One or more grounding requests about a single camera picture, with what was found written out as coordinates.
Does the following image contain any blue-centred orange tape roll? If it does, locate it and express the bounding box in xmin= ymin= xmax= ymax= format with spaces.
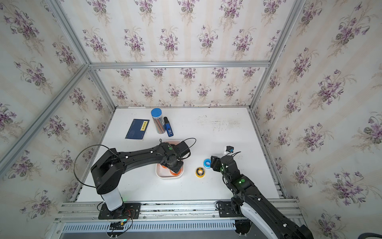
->
xmin=204 ymin=159 xmax=211 ymax=169

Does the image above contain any small yellow-black tape roll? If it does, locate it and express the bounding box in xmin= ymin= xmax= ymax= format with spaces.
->
xmin=196 ymin=167 xmax=206 ymax=178

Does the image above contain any white plastic storage box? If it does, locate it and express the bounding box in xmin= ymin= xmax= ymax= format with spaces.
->
xmin=155 ymin=163 xmax=184 ymax=180

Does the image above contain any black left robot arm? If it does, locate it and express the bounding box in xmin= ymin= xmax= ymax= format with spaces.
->
xmin=91 ymin=141 xmax=191 ymax=212

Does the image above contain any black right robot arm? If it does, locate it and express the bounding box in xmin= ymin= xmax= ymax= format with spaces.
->
xmin=210 ymin=154 xmax=313 ymax=239

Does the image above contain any blue stapler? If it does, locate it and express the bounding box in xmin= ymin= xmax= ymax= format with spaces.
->
xmin=163 ymin=117 xmax=174 ymax=137

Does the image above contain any blue-lidded pencil tube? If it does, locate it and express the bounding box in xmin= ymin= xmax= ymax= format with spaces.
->
xmin=151 ymin=108 xmax=166 ymax=134

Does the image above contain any dark blue book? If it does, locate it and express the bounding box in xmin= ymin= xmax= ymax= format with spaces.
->
xmin=125 ymin=119 xmax=150 ymax=140

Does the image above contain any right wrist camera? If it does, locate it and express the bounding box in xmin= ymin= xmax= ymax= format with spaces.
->
xmin=226 ymin=146 xmax=234 ymax=153

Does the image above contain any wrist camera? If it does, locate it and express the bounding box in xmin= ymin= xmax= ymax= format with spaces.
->
xmin=226 ymin=146 xmax=234 ymax=153
xmin=175 ymin=141 xmax=191 ymax=158

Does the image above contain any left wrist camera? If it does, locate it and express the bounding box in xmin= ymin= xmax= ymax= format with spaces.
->
xmin=175 ymin=141 xmax=191 ymax=158

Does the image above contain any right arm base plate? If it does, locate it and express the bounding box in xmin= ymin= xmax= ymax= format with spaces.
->
xmin=215 ymin=200 xmax=243 ymax=218

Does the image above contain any aluminium front rail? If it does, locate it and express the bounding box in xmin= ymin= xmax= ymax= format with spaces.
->
xmin=53 ymin=199 xmax=305 ymax=225

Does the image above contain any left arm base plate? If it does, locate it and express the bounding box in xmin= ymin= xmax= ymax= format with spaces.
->
xmin=98 ymin=203 xmax=142 ymax=220

